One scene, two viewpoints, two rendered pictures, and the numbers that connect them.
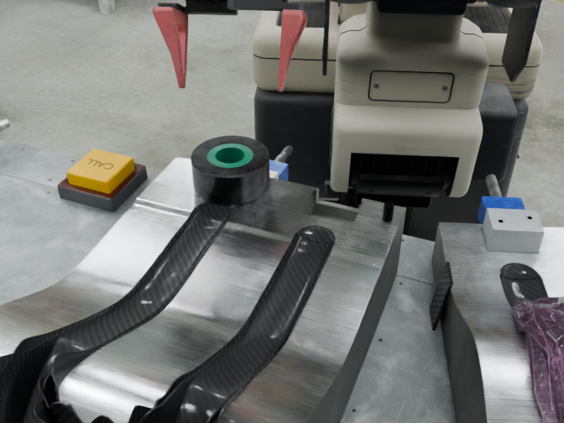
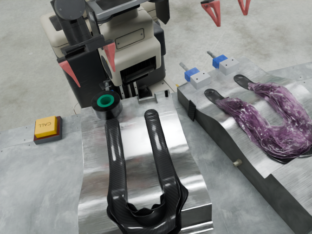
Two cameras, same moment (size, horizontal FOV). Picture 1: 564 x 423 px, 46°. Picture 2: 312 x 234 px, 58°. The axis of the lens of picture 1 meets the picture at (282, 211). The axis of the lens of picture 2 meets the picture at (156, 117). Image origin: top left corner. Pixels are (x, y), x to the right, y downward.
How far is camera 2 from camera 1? 25 cm
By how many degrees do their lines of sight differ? 22
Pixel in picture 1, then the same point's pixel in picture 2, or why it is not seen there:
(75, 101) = not seen: outside the picture
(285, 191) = (128, 102)
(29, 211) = (29, 156)
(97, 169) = (45, 126)
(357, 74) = not seen: hidden behind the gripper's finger
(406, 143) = (137, 59)
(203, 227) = (112, 129)
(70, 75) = not seen: outside the picture
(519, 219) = (201, 75)
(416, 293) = (180, 112)
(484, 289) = (204, 102)
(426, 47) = (129, 22)
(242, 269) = (137, 136)
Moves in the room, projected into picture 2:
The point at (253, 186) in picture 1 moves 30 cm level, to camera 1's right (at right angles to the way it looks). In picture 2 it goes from (120, 107) to (206, 61)
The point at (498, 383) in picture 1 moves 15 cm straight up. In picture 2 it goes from (231, 130) to (238, 86)
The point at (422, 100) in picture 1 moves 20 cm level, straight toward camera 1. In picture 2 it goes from (135, 41) to (152, 71)
